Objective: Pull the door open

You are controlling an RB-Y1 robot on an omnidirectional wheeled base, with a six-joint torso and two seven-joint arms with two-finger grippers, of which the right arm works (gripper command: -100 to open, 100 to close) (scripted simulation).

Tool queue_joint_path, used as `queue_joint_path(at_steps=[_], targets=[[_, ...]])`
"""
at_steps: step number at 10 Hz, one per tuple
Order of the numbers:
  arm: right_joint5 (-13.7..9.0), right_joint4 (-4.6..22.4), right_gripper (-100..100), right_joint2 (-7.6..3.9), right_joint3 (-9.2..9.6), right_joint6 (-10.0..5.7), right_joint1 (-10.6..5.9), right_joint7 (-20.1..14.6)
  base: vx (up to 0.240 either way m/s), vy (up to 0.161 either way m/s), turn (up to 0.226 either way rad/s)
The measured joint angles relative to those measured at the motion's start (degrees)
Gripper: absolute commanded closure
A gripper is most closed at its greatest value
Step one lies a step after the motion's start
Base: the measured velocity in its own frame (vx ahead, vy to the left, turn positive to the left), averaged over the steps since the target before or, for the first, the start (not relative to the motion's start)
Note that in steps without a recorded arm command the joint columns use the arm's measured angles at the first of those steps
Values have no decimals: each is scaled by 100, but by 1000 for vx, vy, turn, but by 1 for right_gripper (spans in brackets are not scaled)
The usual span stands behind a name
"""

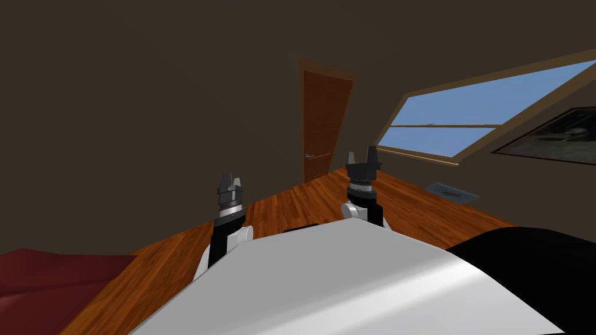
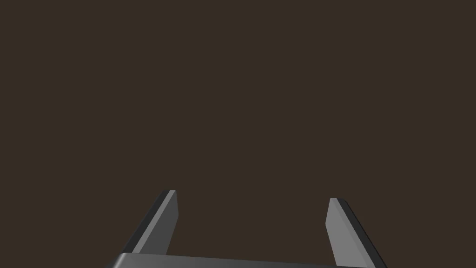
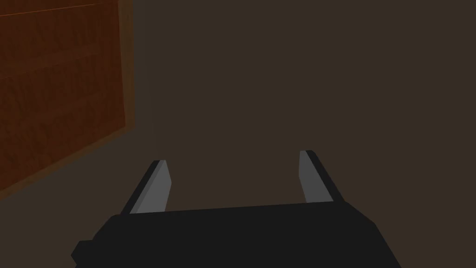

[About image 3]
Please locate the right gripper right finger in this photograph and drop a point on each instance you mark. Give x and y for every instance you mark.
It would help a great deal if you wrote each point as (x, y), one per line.
(317, 182)

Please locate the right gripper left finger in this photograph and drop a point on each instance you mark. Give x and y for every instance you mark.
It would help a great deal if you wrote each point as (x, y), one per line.
(153, 192)

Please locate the brown wooden door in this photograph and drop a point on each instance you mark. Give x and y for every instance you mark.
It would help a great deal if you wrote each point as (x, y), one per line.
(55, 89)

